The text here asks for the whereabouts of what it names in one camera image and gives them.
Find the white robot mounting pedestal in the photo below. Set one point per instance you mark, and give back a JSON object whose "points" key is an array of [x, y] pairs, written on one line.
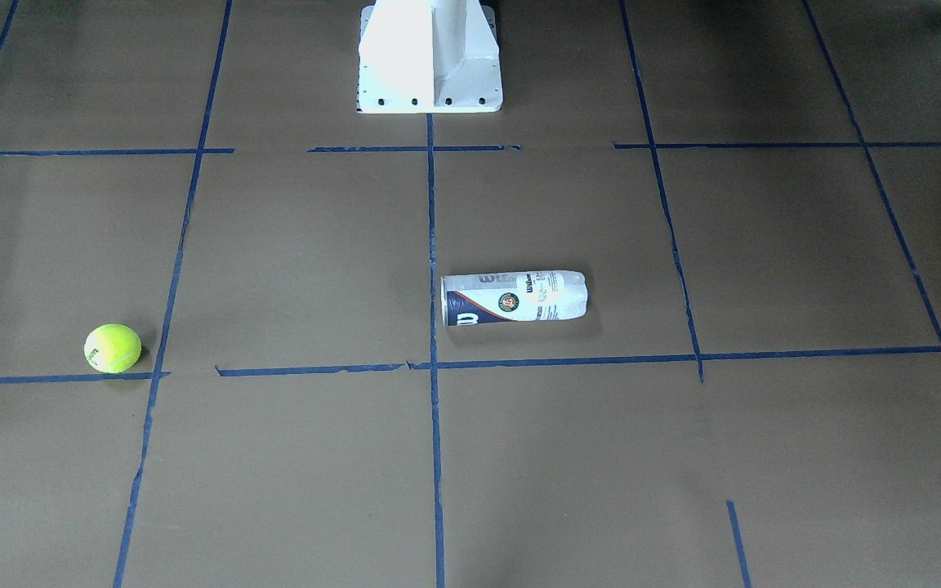
{"points": [[429, 57]]}

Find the white tennis ball can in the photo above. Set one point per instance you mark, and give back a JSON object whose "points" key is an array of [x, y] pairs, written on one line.
{"points": [[513, 297]]}

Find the yellow tennis ball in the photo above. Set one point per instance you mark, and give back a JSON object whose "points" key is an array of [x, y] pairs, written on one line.
{"points": [[112, 348]]}

